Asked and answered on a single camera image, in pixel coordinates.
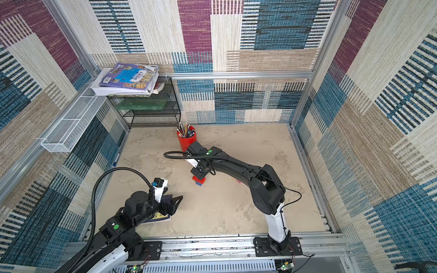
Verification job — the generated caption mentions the red lego brick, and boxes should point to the red lego brick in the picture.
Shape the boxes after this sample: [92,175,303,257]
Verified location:
[192,176,206,184]

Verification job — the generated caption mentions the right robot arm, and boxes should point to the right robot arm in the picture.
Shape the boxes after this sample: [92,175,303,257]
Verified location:
[185,142,289,243]

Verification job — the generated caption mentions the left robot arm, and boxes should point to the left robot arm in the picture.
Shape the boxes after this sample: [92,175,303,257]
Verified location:
[57,191,183,273]

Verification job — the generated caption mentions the dark blue notebook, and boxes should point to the dark blue notebook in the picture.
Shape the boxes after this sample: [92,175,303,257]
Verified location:
[143,195,173,224]

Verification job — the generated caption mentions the red pencil cup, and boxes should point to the red pencil cup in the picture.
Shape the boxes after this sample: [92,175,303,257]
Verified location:
[177,126,197,151]

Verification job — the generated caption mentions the pencils in cup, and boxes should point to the pencils in cup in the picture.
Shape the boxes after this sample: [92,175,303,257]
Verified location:
[177,123,195,138]

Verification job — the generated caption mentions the green tray on shelf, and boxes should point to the green tray on shelf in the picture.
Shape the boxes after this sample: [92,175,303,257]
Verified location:
[115,99,167,111]

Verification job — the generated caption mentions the stack of books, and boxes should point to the stack of books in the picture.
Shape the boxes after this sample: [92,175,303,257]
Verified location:
[91,63,165,97]

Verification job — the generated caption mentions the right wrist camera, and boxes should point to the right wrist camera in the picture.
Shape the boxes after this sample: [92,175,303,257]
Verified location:
[185,158,199,168]

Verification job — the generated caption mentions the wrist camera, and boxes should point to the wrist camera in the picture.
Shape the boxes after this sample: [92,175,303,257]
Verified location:
[185,158,199,168]
[152,177,168,203]

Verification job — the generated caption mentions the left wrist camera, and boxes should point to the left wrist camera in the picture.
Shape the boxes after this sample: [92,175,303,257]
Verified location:
[152,177,168,203]

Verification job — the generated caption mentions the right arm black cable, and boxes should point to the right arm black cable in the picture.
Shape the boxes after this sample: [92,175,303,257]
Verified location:
[163,151,303,209]

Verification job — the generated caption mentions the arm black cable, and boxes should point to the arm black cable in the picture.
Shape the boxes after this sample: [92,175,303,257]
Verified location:
[163,151,303,209]
[64,167,155,270]

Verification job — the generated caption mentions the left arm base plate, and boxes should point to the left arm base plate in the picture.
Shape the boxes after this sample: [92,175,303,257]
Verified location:
[128,241,163,262]

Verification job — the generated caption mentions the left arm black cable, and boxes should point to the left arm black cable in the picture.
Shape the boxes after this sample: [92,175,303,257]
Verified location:
[64,167,155,270]

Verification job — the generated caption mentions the black wire shelf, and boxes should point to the black wire shelf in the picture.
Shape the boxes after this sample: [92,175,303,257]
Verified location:
[108,76,182,128]

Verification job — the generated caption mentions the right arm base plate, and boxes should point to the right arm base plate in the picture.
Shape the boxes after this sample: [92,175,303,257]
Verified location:
[253,237,303,257]

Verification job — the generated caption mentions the white wire basket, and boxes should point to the white wire basket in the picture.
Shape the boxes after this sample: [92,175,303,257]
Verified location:
[41,96,106,153]

